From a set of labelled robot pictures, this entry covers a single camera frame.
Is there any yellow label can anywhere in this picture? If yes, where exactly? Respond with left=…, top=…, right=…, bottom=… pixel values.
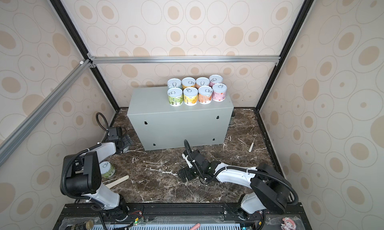
left=182, top=77, right=196, bottom=89

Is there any brown orange label can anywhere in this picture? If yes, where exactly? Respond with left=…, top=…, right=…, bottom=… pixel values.
left=198, top=86, right=213, bottom=104

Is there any pink toy figure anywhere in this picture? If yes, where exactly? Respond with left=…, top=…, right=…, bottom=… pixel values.
left=281, top=217, right=297, bottom=230

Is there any white handle fork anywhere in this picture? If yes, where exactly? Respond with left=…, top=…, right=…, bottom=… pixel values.
left=249, top=136, right=257, bottom=153

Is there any grey metal cabinet box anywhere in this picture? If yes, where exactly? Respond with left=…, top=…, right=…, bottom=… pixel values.
left=127, top=86, right=234, bottom=151

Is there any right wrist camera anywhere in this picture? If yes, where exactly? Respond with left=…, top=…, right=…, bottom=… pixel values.
left=182, top=153, right=193, bottom=169

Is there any pink pen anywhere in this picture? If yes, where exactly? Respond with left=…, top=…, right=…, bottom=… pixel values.
left=190, top=223, right=201, bottom=230

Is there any teal can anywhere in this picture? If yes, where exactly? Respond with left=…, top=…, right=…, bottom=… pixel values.
left=167, top=78, right=182, bottom=89

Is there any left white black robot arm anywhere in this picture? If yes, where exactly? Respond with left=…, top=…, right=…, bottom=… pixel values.
left=60, top=127, right=133, bottom=221

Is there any orange pink label can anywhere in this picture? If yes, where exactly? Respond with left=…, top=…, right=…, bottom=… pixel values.
left=195, top=77, right=210, bottom=89

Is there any horizontal aluminium rail back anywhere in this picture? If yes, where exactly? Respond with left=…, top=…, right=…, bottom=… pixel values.
left=91, top=55, right=280, bottom=64

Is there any diagonal aluminium rail left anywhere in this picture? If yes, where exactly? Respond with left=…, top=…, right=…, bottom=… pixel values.
left=1, top=59, right=91, bottom=165

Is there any glass jar black lid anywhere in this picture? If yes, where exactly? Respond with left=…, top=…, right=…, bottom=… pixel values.
left=229, top=111, right=236, bottom=126

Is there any brass cylinder on base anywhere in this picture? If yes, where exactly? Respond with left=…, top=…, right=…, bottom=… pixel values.
left=67, top=220, right=94, bottom=230

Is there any wooden spatula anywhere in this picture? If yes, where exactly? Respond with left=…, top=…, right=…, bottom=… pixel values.
left=106, top=175, right=130, bottom=189

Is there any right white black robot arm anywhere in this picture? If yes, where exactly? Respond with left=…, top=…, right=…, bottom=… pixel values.
left=178, top=149, right=299, bottom=217

